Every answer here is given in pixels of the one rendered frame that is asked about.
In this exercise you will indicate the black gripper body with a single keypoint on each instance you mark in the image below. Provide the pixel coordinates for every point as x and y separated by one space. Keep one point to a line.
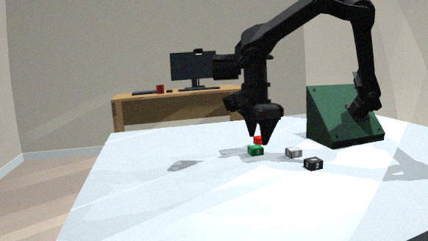
263 108

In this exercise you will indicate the red block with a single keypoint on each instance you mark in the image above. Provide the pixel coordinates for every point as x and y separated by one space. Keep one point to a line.
257 140

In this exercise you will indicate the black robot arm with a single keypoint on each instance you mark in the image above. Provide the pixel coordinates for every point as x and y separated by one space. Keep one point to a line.
258 42

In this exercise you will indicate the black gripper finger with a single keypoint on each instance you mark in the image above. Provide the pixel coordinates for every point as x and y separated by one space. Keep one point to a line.
267 127
250 122

